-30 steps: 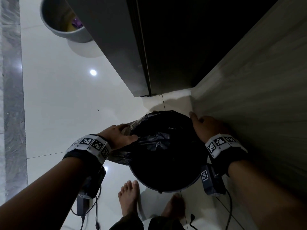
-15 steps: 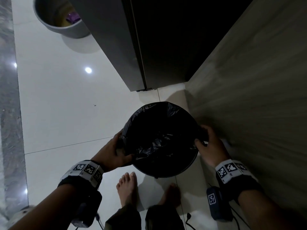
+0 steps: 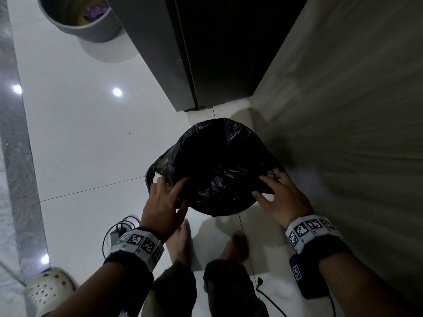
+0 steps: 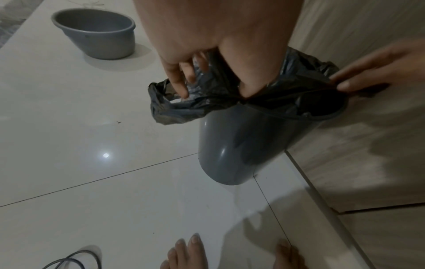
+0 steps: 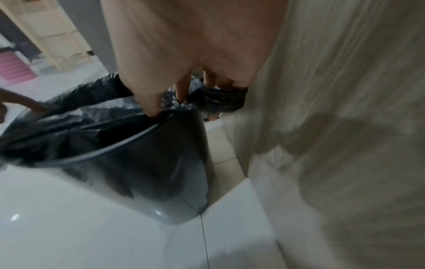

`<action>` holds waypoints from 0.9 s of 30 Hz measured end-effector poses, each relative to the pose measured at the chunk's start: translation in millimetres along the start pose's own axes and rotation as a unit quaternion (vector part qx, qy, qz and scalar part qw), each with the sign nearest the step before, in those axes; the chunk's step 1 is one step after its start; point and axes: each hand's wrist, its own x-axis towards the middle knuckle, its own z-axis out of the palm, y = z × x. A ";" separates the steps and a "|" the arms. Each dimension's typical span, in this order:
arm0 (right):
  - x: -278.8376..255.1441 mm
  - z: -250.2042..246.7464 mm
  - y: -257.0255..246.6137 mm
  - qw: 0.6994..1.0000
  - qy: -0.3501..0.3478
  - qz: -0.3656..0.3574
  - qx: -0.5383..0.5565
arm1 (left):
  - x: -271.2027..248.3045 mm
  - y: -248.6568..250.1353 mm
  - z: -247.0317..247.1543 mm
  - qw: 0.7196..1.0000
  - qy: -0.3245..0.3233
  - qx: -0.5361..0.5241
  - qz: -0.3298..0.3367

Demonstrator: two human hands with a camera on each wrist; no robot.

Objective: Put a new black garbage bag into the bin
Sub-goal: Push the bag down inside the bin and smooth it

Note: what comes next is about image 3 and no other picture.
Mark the purple wrapper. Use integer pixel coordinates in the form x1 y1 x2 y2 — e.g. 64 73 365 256
82 4 110 22

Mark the black wrist strap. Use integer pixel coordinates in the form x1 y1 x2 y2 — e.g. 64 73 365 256
103 250 154 307
299 234 353 271

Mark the white marker wristband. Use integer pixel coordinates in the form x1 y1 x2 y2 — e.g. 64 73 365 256
285 214 343 255
109 228 165 273

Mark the person's foot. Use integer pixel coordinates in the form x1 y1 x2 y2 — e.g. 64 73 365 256
165 219 192 268
219 231 250 264

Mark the black wrist-mounted device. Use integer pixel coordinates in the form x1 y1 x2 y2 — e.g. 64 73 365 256
289 253 331 300

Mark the dark waste bin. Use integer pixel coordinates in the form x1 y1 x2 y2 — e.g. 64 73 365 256
188 195 253 218

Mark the black cable with plug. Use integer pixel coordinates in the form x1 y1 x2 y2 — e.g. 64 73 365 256
255 277 289 317

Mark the person's trouser leg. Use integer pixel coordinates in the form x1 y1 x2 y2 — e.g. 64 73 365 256
203 259 270 317
141 261 198 317

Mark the person's left forearm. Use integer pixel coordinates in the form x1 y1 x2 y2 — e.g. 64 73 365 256
46 261 146 317

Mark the light wooden cabinet panel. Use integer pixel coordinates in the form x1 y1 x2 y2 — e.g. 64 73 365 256
249 0 423 309

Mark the person's left trouser leg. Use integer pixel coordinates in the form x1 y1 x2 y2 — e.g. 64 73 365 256
141 261 198 317

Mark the person's right foot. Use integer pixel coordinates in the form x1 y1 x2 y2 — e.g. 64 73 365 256
219 231 250 264

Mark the person's left foot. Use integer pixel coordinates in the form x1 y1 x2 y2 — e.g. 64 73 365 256
165 219 192 268

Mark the person's right trouser leg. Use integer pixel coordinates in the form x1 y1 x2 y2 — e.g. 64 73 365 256
203 259 270 317

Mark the black charger with cable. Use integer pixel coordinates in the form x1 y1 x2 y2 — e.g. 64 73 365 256
102 214 141 260

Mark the black plastic trash bag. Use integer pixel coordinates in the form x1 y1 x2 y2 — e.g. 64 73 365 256
145 118 285 216

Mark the person's left hand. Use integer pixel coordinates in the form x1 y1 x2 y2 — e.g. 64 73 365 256
139 176 189 241

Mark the person's right hand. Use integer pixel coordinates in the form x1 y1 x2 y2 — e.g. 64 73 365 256
252 171 315 229

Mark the grey round bin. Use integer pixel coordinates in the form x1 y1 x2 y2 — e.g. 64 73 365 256
36 0 125 43

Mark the person's right forearm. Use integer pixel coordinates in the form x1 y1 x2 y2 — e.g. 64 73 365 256
318 251 423 317

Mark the dark grey cabinet door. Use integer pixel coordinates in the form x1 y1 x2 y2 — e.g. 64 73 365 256
105 0 310 112

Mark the white perforated clog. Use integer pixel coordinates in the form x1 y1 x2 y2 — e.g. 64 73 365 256
24 267 78 317

